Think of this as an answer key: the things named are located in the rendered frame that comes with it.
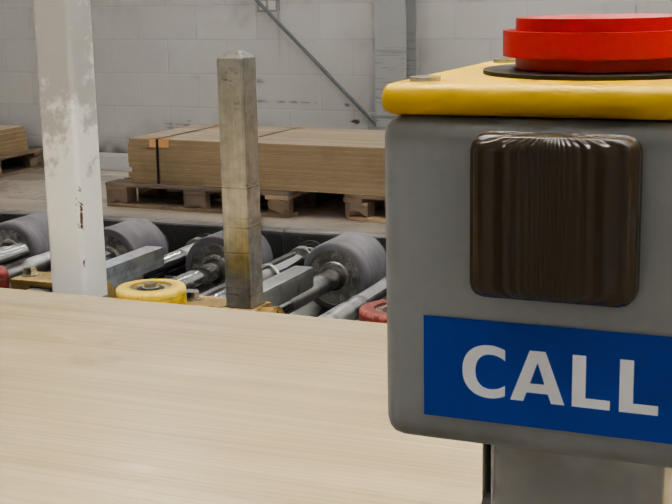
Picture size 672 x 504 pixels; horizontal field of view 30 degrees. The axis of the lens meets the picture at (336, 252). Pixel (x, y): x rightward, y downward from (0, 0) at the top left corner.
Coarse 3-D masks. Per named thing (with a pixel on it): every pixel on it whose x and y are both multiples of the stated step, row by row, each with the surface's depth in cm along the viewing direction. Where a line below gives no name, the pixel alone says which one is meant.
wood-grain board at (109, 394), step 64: (0, 320) 132; (64, 320) 131; (128, 320) 131; (192, 320) 130; (256, 320) 130; (320, 320) 129; (0, 384) 110; (64, 384) 110; (128, 384) 110; (192, 384) 109; (256, 384) 109; (320, 384) 109; (384, 384) 108; (0, 448) 95; (64, 448) 95; (128, 448) 94; (192, 448) 94; (256, 448) 94; (320, 448) 94; (384, 448) 93; (448, 448) 93
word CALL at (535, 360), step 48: (432, 336) 24; (480, 336) 24; (528, 336) 23; (576, 336) 23; (624, 336) 23; (432, 384) 24; (480, 384) 24; (528, 384) 23; (576, 384) 23; (624, 384) 23; (576, 432) 23; (624, 432) 23
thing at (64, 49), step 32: (64, 0) 141; (64, 32) 142; (64, 64) 143; (64, 96) 144; (64, 128) 145; (96, 128) 148; (64, 160) 145; (96, 160) 148; (64, 192) 146; (96, 192) 149; (64, 224) 147; (96, 224) 149; (64, 256) 148; (96, 256) 150; (64, 288) 149; (96, 288) 150
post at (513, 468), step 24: (504, 456) 26; (528, 456) 26; (552, 456) 25; (576, 456) 25; (504, 480) 26; (528, 480) 26; (552, 480) 26; (576, 480) 25; (600, 480) 25; (624, 480) 25; (648, 480) 25
